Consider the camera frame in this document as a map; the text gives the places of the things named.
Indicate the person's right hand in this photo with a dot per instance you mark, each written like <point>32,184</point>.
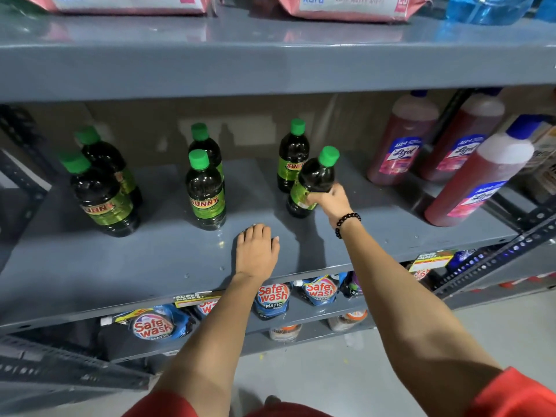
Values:
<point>335,204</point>

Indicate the person's left hand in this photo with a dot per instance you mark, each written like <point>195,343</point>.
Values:
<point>257,256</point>

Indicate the person's left middle finger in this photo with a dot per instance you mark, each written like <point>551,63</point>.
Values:
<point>258,231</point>

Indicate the person's left thumb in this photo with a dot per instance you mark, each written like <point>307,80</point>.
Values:
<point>276,244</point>

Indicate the person's left little finger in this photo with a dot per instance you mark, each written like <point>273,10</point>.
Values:
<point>240,240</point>

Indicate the person's right fingers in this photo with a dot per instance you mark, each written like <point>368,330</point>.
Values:
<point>319,196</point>

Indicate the single dark green-capped bottle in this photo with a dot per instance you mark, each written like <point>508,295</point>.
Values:
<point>318,174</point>

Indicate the person's right forearm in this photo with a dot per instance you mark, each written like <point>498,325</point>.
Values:
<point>417,325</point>

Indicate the person's left forearm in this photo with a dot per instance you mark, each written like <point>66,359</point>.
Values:
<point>213,343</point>

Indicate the group of dark green-capped bottles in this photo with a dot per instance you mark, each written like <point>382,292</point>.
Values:
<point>205,199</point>

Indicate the blue detergent pouch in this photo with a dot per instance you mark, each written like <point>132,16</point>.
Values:
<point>320,290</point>
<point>272,299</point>
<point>207,306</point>
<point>156,324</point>

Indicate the purple detergent pouch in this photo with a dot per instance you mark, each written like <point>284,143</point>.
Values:
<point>354,285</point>

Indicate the clear bottle orange label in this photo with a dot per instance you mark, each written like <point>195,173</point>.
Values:
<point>284,332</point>
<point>347,320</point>

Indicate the red cleaner bottle blue cap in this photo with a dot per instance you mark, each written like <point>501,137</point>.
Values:
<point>462,143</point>
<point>402,143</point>
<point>478,182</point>

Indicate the grey metal shelf unit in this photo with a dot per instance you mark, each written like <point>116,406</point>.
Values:
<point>260,65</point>

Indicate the slotted metal rack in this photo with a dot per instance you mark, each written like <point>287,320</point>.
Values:
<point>495,260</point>

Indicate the pink wipes packet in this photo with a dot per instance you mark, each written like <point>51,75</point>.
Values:
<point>352,6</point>
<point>121,3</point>

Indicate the clear blue plastic bottle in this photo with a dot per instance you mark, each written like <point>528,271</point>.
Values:
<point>486,8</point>

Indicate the red shirt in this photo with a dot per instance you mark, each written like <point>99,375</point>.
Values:
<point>517,397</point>

